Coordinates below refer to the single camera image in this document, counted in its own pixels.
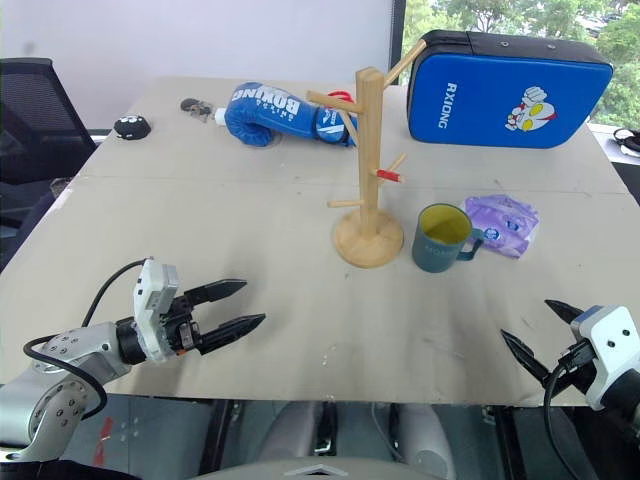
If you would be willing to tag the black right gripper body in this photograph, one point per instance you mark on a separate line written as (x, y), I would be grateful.
(577, 365)

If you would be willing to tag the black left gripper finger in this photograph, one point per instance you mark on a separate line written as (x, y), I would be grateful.
(215, 291)
(230, 331)

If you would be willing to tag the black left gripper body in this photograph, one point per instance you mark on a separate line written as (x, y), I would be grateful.
(180, 330)

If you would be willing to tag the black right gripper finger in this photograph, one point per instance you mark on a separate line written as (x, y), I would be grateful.
(527, 357)
(564, 310)

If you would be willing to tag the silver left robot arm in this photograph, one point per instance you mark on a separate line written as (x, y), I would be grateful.
(75, 350)

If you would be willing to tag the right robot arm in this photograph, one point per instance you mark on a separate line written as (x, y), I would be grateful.
(625, 420)

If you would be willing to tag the wooden mug tree stand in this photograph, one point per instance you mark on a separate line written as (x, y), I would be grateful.
(369, 150)

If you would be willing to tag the purple tissue pack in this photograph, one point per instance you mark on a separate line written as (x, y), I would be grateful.
(505, 220)

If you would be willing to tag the grey rounded shape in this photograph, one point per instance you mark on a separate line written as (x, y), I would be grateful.
(425, 435)
(292, 430)

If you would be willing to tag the teal mug with yellow inside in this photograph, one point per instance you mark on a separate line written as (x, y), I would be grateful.
(435, 252)

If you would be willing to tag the silver robot torso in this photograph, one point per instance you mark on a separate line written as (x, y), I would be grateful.
(320, 471)

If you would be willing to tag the white side desk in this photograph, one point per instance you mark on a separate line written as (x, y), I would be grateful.
(607, 142)

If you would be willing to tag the small white cap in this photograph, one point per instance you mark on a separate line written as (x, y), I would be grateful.
(220, 116)

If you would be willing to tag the black headphones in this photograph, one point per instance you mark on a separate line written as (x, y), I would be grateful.
(630, 140)

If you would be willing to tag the blue boxing glove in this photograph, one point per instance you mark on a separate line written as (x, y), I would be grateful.
(265, 115)

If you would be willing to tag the black round dotted object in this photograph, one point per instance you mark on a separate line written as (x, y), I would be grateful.
(131, 127)

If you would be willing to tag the blue and black kick pad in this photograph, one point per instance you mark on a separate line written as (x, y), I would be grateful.
(480, 100)

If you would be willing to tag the black office chair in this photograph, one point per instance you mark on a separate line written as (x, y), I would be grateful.
(35, 115)

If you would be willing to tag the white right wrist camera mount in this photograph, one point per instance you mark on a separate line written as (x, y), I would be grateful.
(610, 345)

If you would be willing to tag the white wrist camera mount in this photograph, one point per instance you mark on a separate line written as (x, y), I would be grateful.
(150, 300)
(610, 345)

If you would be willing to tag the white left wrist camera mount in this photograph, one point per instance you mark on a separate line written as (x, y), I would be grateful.
(150, 300)

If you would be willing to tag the dark window frame post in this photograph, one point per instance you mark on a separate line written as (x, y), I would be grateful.
(398, 40)

